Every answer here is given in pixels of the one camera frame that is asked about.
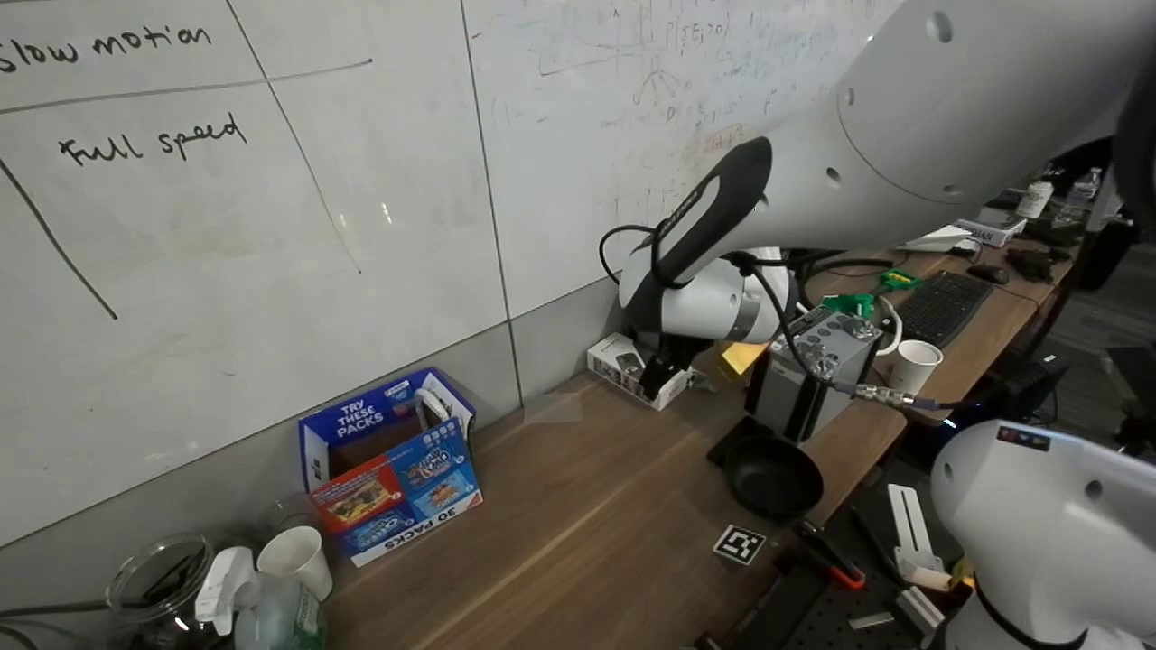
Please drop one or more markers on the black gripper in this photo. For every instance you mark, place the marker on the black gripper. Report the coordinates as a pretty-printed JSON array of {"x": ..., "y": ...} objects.
[{"x": 680, "y": 351}]

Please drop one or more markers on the blue cardboard snack box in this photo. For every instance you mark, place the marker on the blue cardboard snack box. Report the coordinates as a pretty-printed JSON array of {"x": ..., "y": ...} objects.
[{"x": 385, "y": 492}]

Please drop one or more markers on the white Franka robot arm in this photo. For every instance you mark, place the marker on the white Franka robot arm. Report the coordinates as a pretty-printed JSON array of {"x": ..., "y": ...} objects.
[{"x": 962, "y": 109}]

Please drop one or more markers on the white phone box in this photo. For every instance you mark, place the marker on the white phone box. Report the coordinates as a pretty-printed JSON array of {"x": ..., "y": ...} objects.
[{"x": 615, "y": 362}]

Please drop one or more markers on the black round bowl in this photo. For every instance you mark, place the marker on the black round bowl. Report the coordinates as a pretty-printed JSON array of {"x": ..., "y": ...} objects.
[{"x": 770, "y": 474}]

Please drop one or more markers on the plain grey battery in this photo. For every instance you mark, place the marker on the plain grey battery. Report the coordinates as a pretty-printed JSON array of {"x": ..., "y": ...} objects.
[{"x": 834, "y": 356}]

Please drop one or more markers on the black white fiducial tag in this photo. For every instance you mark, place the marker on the black white fiducial tag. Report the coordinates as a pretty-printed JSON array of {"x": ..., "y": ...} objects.
[{"x": 740, "y": 542}]

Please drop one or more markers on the green plastic parts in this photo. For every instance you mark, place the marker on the green plastic parts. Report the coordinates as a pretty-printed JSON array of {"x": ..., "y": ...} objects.
[{"x": 863, "y": 302}]

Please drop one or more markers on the white mug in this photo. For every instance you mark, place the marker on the white mug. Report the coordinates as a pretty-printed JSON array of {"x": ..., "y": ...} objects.
[{"x": 917, "y": 367}]

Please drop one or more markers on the black keyboard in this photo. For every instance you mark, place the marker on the black keyboard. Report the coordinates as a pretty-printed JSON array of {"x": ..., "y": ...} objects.
[{"x": 946, "y": 308}]

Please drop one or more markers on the white desk papers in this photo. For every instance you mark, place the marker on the white desk papers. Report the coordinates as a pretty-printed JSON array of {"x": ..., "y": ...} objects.
[{"x": 977, "y": 229}]

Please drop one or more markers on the white paper cup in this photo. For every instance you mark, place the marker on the white paper cup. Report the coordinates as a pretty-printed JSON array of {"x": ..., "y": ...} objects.
[{"x": 299, "y": 562}]

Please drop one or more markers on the spray bottle green liquid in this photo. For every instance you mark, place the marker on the spray bottle green liquid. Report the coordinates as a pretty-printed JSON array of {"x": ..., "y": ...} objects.
[{"x": 278, "y": 615}]

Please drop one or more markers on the small plastic bottle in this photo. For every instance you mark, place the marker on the small plastic bottle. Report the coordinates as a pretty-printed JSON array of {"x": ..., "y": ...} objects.
[{"x": 1084, "y": 194}]

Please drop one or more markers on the large clear glass jar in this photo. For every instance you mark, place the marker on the large clear glass jar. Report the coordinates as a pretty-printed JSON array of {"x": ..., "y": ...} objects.
[{"x": 162, "y": 591}]

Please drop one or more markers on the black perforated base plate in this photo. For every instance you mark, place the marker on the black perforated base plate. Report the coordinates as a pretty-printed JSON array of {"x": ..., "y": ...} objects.
[{"x": 818, "y": 620}]

